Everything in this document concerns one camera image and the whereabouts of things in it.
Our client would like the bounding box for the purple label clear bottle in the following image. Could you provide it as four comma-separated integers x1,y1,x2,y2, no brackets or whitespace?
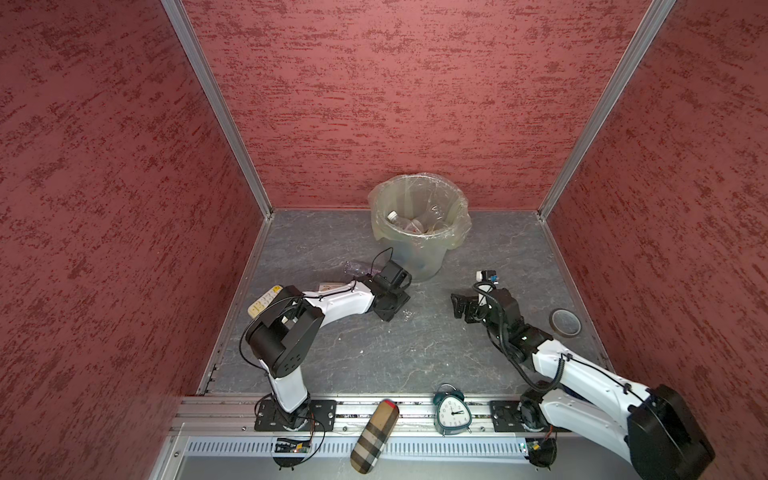
342,261,376,282

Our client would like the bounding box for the grey mesh waste bin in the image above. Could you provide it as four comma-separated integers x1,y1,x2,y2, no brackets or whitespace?
377,177,464,283

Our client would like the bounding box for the tape roll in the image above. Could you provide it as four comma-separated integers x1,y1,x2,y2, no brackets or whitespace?
549,308,583,338

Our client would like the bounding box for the beige calculator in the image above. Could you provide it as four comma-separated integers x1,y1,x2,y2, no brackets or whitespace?
247,285,283,319

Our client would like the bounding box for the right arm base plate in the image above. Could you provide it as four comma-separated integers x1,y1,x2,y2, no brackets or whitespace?
489,399,564,434

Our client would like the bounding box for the red cap clear bottle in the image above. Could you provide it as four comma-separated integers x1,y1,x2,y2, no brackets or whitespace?
418,204,446,234

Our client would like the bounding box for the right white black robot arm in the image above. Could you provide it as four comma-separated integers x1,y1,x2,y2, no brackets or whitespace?
451,281,716,479

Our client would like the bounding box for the green alarm clock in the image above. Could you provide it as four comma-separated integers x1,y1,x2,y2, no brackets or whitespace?
432,383,473,436

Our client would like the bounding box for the plaid glasses case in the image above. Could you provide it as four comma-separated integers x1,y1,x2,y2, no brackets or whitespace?
350,399,400,474

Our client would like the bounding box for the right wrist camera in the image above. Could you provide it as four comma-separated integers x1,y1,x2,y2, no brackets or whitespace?
476,270,498,285

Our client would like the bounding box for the yellow label white bottle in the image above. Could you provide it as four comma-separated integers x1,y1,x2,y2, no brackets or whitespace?
387,211,424,235

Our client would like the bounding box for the clear plastic bin liner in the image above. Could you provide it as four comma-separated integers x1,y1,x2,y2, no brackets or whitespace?
367,172,473,253

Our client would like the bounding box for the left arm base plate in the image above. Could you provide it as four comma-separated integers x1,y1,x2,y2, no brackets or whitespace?
253,396,338,433

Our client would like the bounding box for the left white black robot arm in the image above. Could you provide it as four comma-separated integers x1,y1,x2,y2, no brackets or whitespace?
238,260,412,431

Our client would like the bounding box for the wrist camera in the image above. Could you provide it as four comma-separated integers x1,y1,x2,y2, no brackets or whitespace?
379,260,412,291
476,270,498,285

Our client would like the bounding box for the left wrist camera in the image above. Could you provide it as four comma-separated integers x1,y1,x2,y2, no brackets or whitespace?
379,260,412,291

